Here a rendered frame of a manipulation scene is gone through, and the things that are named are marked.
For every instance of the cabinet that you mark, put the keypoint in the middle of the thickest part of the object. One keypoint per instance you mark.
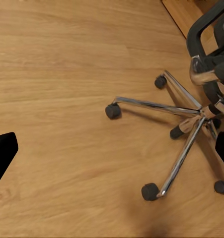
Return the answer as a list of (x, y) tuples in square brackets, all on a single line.
[(211, 46)]

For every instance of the swivel chair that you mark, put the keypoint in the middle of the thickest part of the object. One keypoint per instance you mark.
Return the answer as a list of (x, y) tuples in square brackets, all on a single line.
[(205, 70)]

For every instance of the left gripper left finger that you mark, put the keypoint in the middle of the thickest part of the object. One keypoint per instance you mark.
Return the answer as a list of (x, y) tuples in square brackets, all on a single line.
[(8, 150)]

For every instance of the bookcase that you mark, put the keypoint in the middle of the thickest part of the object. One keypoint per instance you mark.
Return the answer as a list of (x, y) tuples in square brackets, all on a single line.
[(186, 12)]

